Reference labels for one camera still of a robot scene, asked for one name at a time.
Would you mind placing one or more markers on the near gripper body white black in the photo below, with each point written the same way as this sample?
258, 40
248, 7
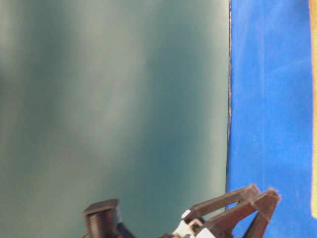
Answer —
186, 230

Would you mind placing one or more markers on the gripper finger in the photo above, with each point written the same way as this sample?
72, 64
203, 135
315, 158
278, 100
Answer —
264, 204
206, 207

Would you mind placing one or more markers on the orange towel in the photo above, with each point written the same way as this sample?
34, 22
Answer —
313, 28

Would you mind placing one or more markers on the blue table cloth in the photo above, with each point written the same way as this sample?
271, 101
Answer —
271, 132

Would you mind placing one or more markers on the near wrist camera black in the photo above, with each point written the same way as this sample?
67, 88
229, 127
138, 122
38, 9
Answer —
103, 220

